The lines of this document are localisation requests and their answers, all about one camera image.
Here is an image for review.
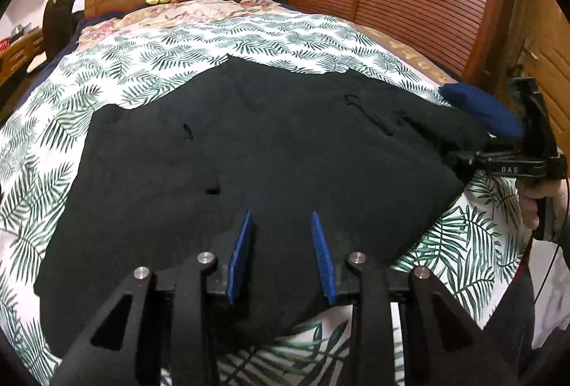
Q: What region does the leaf print blanket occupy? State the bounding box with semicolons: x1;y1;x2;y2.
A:
0;12;535;386

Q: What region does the black cable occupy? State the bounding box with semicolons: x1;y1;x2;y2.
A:
532;177;570;311

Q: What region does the black chair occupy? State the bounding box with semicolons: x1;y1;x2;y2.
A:
24;10;90;75

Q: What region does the floral quilt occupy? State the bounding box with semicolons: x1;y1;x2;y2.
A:
78;0;295;44

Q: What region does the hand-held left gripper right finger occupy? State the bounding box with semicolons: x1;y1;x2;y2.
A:
309;210;519;386

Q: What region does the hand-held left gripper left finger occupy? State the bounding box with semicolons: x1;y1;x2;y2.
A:
51;208;257;386

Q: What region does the black buttoned coat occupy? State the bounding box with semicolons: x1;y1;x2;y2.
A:
33;54;495;344

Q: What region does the wooden door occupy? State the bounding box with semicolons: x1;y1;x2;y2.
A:
503;0;570;137

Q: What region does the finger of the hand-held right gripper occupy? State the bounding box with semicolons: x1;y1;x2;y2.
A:
508;77;558;152
450;148;549;181

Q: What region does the person's right hand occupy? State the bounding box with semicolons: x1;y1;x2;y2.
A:
517;180;543;231

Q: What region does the dark wooden chair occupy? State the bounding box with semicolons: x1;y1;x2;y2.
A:
42;0;76;57

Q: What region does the wooden bedside drawer cabinet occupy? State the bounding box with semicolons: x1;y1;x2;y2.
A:
0;30;45;102

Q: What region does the tan patterned bed sheet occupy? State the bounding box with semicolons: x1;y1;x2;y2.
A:
356;23;459;84

